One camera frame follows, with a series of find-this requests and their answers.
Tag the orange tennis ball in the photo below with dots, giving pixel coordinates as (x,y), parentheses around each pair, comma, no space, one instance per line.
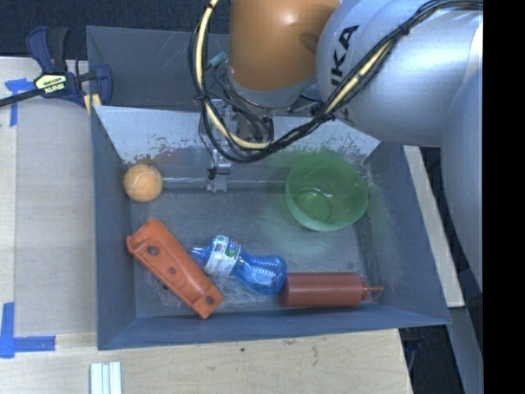
(142,182)

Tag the grey metal bin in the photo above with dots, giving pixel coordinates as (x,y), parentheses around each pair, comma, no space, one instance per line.
(246,220)

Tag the red-brown squeeze bottle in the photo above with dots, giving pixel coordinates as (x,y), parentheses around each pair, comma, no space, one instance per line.
(322,290)

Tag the green plastic bowl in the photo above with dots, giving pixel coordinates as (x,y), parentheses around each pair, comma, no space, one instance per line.
(328,191)

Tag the orange flat plastic block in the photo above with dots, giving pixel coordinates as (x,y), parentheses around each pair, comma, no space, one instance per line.
(174,267)

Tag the blue clear plastic bottle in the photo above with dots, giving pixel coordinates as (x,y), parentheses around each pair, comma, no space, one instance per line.
(246,267)

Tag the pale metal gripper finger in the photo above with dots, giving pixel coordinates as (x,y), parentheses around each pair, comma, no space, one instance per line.
(212,181)
(222,181)

